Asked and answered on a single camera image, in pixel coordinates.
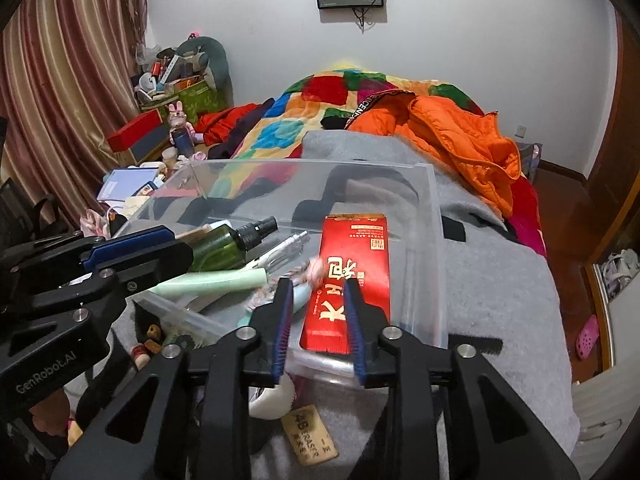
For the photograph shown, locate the colourful patchwork quilt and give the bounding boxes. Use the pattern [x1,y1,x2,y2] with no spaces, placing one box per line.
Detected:
[207,62,501,201]

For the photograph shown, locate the pink bunny toy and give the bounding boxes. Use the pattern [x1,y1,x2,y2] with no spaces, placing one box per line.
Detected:
[167,101,193,131]

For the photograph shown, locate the red garment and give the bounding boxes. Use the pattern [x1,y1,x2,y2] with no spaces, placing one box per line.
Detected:
[197,102,263,146]

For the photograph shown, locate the grey purple bag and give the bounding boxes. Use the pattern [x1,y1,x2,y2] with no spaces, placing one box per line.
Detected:
[517,142,543,181]

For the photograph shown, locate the white bag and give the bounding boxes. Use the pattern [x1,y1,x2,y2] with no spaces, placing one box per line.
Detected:
[597,249,640,301]

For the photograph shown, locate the pastel braided rope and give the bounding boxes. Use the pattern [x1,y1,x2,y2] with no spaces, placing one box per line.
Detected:
[245,257,326,311]

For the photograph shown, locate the pink slipper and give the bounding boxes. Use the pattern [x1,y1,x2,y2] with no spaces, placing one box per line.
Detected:
[576,315,600,361]

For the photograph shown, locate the red paper packet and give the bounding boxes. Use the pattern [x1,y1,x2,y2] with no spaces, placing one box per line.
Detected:
[299,215,392,356]

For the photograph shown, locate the red flat box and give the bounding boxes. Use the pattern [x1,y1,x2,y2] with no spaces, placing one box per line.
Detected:
[107,109,165,152]

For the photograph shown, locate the tan eraser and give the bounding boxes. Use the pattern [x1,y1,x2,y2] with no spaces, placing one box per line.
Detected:
[281,404,341,461]

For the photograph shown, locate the white tape roll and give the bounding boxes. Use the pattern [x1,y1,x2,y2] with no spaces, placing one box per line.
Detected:
[248,375,296,420]

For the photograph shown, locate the mint green tube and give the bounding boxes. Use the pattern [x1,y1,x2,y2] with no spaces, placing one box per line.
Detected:
[148,267,271,297]

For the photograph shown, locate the grey neck pillow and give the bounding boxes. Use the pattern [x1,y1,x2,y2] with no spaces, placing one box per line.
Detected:
[175,36,231,106]

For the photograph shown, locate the wooden bedside cabinet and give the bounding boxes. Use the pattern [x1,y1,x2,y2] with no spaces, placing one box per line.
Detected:
[127,125,173,166]

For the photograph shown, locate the orange puffer jacket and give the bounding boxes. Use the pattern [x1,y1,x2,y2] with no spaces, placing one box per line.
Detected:
[347,92,523,221]

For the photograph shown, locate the white pen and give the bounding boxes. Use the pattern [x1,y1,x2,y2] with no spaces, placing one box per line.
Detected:
[245,230,311,268]

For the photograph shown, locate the red bedsheet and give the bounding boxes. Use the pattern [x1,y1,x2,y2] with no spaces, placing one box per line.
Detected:
[505,175,548,258]

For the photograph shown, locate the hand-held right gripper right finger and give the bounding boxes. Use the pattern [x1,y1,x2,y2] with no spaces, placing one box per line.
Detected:
[342,277,581,480]

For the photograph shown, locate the black chair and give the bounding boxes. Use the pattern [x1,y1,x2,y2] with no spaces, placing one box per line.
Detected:
[0,177,61,251]

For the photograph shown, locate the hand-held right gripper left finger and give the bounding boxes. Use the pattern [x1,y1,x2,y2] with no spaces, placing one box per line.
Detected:
[52,276,296,480]

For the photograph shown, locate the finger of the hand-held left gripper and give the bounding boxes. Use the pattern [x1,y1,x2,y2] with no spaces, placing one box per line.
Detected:
[25,240,195,321]
[0,225,176,301]

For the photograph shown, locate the wooden wardrobe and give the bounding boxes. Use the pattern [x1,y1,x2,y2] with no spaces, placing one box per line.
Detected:
[585,10,640,371]

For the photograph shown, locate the pale teal tube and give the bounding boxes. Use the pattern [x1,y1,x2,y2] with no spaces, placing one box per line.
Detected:
[235,280,313,326]

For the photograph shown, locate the green patterned box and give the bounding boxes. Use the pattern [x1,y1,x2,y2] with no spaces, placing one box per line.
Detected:
[140,77,221,116]

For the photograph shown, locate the striped red gold curtain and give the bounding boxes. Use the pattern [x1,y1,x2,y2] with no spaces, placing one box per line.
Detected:
[0,0,151,221]

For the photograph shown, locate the clear plastic bin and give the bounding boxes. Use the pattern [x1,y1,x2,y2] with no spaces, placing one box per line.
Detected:
[112,158,448,391]

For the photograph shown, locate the dark green spray bottle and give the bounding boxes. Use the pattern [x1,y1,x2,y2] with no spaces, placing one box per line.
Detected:
[190,216,278,271]

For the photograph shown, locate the white slatted furniture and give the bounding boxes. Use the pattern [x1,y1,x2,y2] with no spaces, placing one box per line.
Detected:
[570,360,640,461]

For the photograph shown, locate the pink cloth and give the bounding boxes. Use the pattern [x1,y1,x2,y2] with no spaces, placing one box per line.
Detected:
[80,207,113,238]

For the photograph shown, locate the wooden bead string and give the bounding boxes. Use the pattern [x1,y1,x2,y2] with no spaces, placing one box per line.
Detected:
[130,325,166,368]

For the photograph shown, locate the dark blue bottle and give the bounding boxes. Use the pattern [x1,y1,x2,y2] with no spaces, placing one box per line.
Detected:
[171,127,195,158]

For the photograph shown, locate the black monitor cable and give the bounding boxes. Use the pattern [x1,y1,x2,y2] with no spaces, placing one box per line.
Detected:
[352,6,376,33]

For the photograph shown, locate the pale blue notebook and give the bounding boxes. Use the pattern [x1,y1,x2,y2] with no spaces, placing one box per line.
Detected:
[97,167,163,201]

